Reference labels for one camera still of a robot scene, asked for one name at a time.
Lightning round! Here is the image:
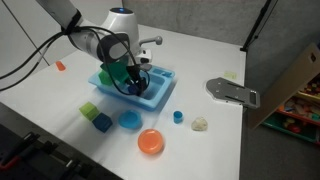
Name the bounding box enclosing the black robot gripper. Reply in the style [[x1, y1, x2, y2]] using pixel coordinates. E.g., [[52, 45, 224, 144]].
[[124, 64, 150, 98]]

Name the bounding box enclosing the blue toy block with print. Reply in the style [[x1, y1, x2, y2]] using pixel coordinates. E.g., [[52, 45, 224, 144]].
[[128, 83, 140, 95]]

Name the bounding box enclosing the light blue toy sink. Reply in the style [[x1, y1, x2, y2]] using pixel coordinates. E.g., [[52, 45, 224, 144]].
[[87, 64, 177, 112]]

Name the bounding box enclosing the dark blue toy block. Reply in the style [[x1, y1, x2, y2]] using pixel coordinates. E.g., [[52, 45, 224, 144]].
[[91, 112, 114, 134]]

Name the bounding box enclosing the lime green toy block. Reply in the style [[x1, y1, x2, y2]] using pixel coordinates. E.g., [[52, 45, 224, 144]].
[[79, 101, 100, 122]]

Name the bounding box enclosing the green object in tray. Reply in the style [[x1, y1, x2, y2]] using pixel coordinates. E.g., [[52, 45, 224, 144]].
[[100, 61, 130, 85]]

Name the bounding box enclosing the blue plastic bowl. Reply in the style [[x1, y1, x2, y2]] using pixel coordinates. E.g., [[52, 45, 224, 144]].
[[117, 109, 143, 132]]

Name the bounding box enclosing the grey toy faucet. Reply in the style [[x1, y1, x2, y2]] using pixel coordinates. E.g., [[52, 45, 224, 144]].
[[134, 34, 164, 72]]

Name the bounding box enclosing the small blue plastic cup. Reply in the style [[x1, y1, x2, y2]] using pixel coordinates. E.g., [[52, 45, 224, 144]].
[[172, 110, 184, 125]]

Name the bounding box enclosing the orange plastic bowl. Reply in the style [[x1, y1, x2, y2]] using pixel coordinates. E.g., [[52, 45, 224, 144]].
[[137, 128, 166, 155]]

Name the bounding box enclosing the whitish toy garlic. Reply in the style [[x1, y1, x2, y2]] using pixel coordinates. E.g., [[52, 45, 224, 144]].
[[190, 116, 209, 132]]

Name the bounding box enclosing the small orange plastic cup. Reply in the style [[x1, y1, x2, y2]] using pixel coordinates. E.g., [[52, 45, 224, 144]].
[[55, 60, 67, 72]]

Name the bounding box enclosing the small pale yellow piece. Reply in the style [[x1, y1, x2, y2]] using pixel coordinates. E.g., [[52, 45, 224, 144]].
[[223, 70, 238, 80]]

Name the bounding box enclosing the black stand pole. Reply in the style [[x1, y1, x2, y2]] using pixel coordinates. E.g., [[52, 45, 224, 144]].
[[239, 0, 278, 53]]

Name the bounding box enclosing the black clamp with orange tip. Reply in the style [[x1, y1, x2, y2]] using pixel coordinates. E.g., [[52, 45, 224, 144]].
[[0, 131, 41, 171]]

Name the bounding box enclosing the cardboard box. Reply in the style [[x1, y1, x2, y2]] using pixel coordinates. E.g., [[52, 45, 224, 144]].
[[248, 42, 320, 148]]

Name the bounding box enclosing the green plastic bin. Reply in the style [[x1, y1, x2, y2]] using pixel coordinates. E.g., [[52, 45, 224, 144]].
[[261, 114, 320, 144]]

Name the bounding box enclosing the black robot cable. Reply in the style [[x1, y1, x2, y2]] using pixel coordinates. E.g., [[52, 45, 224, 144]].
[[0, 24, 151, 98]]

